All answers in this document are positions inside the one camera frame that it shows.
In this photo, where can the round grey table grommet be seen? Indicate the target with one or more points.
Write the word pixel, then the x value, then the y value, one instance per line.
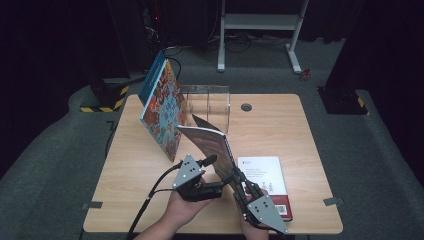
pixel 246 107

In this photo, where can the black yellow striped base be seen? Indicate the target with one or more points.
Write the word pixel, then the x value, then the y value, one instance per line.
pixel 110 93
pixel 343 101

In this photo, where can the dark equipment tower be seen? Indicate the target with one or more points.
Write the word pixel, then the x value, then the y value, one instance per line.
pixel 153 33

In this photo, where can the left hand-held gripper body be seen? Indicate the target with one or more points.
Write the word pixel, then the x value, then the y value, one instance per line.
pixel 190 176

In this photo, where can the clear acrylic book rack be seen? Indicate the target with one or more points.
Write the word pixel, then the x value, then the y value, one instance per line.
pixel 216 106

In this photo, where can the light blue picture book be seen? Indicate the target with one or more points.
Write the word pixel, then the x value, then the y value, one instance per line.
pixel 165 113

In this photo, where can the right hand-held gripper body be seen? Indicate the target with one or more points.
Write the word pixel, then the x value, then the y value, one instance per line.
pixel 265 213

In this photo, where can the small red floor object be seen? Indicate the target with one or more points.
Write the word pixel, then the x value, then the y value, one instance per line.
pixel 305 74

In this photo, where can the purple magazine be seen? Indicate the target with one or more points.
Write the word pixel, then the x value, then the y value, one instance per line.
pixel 213 150

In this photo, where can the person's right hand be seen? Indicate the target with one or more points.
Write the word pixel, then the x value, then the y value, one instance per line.
pixel 255 233

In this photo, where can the grey tape strip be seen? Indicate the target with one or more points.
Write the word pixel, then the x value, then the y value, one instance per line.
pixel 333 201
pixel 92 205

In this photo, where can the white and red book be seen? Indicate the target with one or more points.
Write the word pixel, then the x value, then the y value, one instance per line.
pixel 263 173

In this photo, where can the person's left hand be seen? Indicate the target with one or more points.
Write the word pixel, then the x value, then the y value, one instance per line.
pixel 183 211

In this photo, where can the white metal stand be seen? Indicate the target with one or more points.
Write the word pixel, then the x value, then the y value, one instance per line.
pixel 260 21

